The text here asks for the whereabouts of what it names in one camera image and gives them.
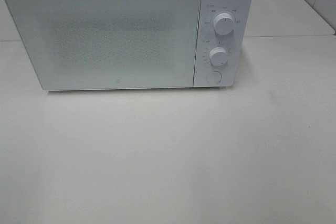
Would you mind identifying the round door release button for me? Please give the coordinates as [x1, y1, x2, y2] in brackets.
[206, 71, 222, 84]

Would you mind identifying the white timer knob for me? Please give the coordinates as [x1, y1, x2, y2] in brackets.
[208, 47, 229, 67]

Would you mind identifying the upper white power knob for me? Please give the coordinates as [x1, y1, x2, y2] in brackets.
[213, 12, 235, 36]

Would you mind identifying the white microwave door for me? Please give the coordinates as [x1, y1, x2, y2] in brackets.
[5, 0, 200, 91]

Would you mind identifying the white microwave oven body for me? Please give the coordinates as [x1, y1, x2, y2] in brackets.
[5, 0, 251, 90]

